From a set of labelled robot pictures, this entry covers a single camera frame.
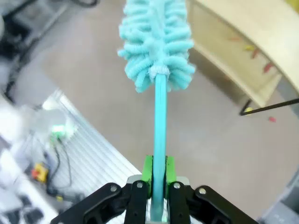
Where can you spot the turquoise chenille duster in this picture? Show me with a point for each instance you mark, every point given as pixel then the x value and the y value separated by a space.
pixel 156 35

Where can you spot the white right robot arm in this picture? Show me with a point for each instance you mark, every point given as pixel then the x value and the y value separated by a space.
pixel 58 129

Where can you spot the orange paper scrap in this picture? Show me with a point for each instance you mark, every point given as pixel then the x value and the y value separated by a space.
pixel 233 38

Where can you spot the aluminium profile base plate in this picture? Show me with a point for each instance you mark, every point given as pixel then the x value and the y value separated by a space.
pixel 98 158

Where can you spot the green paper scrap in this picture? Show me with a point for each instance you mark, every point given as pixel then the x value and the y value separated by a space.
pixel 248 109

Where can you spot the red paper scrap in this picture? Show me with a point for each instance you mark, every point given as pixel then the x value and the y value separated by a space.
pixel 272 119
pixel 254 54
pixel 268 67

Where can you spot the yellow emergency stop box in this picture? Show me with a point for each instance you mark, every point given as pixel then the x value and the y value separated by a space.
pixel 43 173

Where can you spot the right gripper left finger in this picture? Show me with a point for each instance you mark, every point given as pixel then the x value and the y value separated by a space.
pixel 102 205

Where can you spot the yellow paper scrap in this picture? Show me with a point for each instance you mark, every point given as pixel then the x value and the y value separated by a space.
pixel 248 48

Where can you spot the black frame wooden shelf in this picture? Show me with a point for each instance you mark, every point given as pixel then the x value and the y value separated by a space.
pixel 224 58

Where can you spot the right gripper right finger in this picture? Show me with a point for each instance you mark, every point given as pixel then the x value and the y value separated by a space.
pixel 201 205

